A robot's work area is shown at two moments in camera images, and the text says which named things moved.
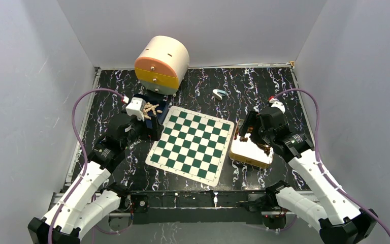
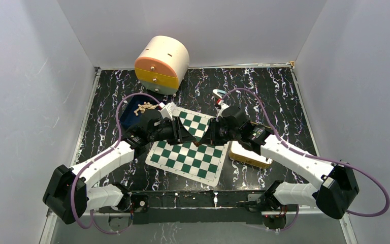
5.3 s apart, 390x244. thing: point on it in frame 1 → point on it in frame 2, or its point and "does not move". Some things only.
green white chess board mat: x=192 y=145 does not move
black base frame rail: x=198 y=207 does not move
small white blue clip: x=219 y=93 does not move
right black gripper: x=252 y=118 → x=208 y=138
